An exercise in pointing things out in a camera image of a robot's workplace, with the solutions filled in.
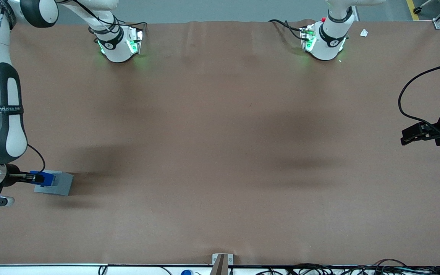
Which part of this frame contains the black left base cable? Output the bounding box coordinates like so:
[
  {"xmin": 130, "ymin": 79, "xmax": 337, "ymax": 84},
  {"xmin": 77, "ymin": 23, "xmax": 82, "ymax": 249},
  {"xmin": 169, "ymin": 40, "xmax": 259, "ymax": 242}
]
[{"xmin": 269, "ymin": 19, "xmax": 305, "ymax": 40}]

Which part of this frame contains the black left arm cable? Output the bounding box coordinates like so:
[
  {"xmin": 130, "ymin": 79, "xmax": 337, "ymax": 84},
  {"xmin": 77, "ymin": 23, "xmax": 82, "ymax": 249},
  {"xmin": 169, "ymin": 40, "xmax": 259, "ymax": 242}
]
[{"xmin": 398, "ymin": 60, "xmax": 440, "ymax": 128}]

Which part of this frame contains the blue plastic part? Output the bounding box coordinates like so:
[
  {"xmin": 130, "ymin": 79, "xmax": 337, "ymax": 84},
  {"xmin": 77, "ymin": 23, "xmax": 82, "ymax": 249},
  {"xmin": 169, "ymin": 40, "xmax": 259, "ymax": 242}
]
[{"xmin": 30, "ymin": 171, "xmax": 55, "ymax": 188}]

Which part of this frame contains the silver metal bracket plate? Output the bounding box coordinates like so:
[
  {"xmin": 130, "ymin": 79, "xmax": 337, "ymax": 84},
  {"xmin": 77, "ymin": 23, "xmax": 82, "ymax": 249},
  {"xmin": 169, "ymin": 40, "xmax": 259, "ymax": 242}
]
[{"xmin": 212, "ymin": 253, "xmax": 234, "ymax": 266}]

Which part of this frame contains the black right base cable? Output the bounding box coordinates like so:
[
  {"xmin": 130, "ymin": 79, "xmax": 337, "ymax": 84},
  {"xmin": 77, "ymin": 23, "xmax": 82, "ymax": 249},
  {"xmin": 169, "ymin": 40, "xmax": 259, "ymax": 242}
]
[{"xmin": 73, "ymin": 0, "xmax": 147, "ymax": 37}]

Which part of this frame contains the black base cable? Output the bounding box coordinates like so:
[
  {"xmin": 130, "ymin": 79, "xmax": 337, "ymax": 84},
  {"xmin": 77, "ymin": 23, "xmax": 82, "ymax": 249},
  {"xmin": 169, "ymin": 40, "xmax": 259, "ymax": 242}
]
[
  {"xmin": 73, "ymin": 0, "xmax": 147, "ymax": 37},
  {"xmin": 269, "ymin": 19, "xmax": 305, "ymax": 40}
]

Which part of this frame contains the black chair caster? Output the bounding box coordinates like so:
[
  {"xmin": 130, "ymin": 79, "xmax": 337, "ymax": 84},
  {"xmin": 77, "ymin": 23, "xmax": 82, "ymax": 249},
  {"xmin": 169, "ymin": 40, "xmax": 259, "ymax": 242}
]
[{"xmin": 413, "ymin": 0, "xmax": 434, "ymax": 15}]

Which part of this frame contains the brown table cover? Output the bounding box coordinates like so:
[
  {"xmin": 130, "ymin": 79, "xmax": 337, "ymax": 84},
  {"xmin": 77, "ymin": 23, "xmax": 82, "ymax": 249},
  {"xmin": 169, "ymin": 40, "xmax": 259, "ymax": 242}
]
[{"xmin": 0, "ymin": 19, "xmax": 440, "ymax": 267}]

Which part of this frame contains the gray square base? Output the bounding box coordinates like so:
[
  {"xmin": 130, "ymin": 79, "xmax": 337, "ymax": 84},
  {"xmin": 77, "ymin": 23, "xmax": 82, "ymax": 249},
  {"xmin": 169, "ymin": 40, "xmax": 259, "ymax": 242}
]
[{"xmin": 34, "ymin": 170, "xmax": 74, "ymax": 196}]

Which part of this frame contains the black cable bundle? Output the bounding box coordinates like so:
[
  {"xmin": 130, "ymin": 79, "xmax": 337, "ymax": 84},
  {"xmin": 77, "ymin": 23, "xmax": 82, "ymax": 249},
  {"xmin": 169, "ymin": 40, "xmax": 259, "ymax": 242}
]
[{"xmin": 254, "ymin": 259, "xmax": 440, "ymax": 275}]

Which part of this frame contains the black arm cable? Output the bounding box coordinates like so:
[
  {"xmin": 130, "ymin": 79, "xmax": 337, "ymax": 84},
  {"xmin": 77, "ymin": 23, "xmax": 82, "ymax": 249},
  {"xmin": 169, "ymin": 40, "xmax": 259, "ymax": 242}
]
[
  {"xmin": 398, "ymin": 60, "xmax": 440, "ymax": 128},
  {"xmin": 0, "ymin": 4, "xmax": 47, "ymax": 172}
]

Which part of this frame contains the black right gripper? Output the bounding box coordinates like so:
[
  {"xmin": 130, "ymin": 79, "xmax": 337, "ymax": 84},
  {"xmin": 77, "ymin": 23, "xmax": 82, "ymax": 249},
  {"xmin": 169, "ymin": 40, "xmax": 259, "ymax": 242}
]
[{"xmin": 5, "ymin": 164, "xmax": 46, "ymax": 187}]

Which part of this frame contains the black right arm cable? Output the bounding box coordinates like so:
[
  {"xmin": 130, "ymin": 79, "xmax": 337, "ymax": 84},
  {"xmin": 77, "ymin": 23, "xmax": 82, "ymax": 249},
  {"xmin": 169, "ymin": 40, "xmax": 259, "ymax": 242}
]
[{"xmin": 0, "ymin": 4, "xmax": 47, "ymax": 172}]

